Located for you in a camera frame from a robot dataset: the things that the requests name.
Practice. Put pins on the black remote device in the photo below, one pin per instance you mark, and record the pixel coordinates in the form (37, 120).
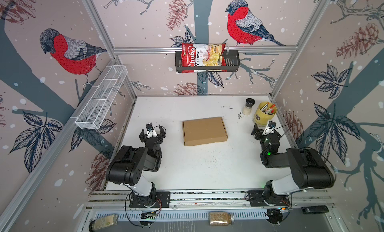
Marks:
(315, 210)

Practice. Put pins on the yellow pen cup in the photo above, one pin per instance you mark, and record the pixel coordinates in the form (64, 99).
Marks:
(264, 113)

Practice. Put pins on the black lid spice shaker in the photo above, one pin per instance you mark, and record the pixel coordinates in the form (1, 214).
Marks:
(248, 106)

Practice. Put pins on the brown cardboard box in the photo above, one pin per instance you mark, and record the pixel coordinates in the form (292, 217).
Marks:
(204, 131)

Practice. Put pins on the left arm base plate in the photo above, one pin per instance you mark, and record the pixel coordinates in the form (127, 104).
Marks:
(163, 199)

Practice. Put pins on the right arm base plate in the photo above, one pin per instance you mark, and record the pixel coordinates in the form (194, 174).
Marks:
(260, 198)

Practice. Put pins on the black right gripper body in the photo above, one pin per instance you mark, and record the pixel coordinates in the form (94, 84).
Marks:
(259, 137)

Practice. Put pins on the black wall basket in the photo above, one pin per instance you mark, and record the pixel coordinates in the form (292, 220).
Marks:
(231, 58)

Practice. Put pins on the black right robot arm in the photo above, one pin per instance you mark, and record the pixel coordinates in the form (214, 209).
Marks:
(308, 170)

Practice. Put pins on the red cassava chips bag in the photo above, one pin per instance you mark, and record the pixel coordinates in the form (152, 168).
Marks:
(203, 55)

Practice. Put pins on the brown grain glass jar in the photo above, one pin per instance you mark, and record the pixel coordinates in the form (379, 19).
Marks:
(221, 219)

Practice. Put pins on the white wire mesh shelf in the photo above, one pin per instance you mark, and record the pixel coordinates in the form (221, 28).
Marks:
(97, 107)

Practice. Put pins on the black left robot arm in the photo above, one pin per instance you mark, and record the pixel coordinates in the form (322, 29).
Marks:
(127, 166)

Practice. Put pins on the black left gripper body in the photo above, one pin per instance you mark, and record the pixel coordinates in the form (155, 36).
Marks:
(159, 138)

